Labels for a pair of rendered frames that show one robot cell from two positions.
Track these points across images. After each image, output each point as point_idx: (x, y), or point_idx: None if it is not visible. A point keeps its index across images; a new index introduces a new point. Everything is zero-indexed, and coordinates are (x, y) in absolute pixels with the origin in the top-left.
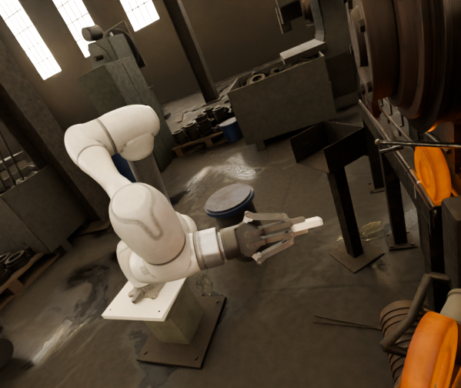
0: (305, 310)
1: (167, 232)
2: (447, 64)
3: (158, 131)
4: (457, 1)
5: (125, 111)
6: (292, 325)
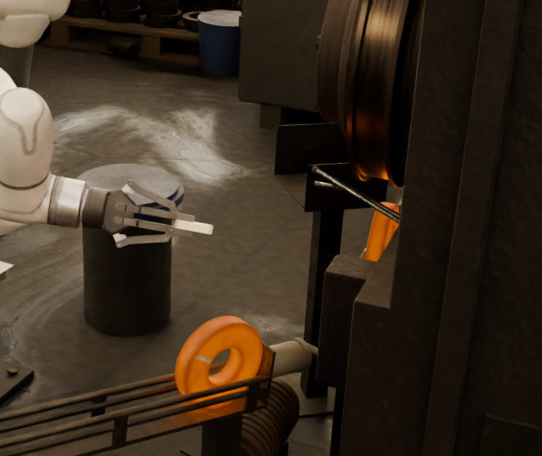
0: (170, 440)
1: (39, 152)
2: (348, 117)
3: (60, 16)
4: (364, 71)
5: None
6: (135, 451)
